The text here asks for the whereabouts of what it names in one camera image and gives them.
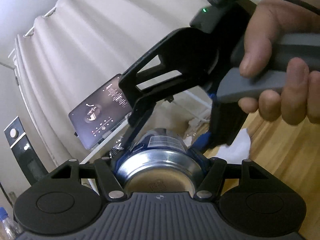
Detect person's right hand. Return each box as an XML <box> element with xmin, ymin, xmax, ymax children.
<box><xmin>237</xmin><ymin>0</ymin><xmax>320</xmax><ymax>126</ymax></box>

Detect blue cap water bottle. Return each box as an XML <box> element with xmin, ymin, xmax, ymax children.
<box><xmin>0</xmin><ymin>206</ymin><xmax>22</xmax><ymax>240</ymax></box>

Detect blue soda can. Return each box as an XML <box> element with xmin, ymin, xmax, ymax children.
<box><xmin>113</xmin><ymin>128</ymin><xmax>210</xmax><ymax>196</ymax></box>

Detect dark tablet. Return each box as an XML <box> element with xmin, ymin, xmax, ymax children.
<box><xmin>68</xmin><ymin>73</ymin><xmax>133</xmax><ymax>150</ymax></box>

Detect white paper towel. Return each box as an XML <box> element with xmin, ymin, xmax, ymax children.
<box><xmin>217</xmin><ymin>127</ymin><xmax>251</xmax><ymax>166</ymax></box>

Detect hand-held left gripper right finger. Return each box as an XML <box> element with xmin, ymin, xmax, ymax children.
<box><xmin>194</xmin><ymin>157</ymin><xmax>270</xmax><ymax>202</ymax></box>

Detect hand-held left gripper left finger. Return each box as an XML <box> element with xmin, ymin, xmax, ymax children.
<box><xmin>50</xmin><ymin>157</ymin><xmax>126</xmax><ymax>202</ymax></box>

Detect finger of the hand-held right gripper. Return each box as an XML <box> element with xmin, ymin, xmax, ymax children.
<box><xmin>191</xmin><ymin>91</ymin><xmax>248</xmax><ymax>155</ymax></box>
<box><xmin>118</xmin><ymin>26</ymin><xmax>218</xmax><ymax>151</ymax></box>

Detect beige curtain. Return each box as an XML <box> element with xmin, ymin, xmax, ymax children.
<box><xmin>0</xmin><ymin>0</ymin><xmax>216</xmax><ymax>172</ymax></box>

